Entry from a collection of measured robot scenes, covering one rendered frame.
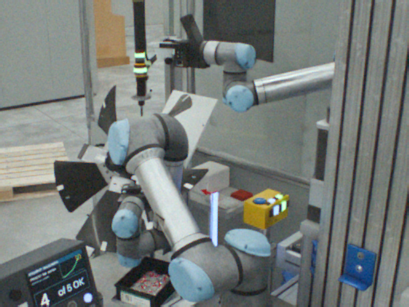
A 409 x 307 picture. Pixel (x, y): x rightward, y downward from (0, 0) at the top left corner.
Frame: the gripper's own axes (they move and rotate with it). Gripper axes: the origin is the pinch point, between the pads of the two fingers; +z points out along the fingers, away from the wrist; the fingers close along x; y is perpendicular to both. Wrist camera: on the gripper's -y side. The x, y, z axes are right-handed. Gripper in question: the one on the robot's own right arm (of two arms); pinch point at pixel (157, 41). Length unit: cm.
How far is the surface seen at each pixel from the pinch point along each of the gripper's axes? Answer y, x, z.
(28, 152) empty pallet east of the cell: 152, 184, 291
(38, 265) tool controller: 41, -77, -19
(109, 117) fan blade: 35, 13, 35
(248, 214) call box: 64, 15, -29
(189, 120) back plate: 39, 37, 11
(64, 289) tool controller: 50, -73, -22
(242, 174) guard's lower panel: 73, 71, 2
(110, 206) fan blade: 60, -12, 15
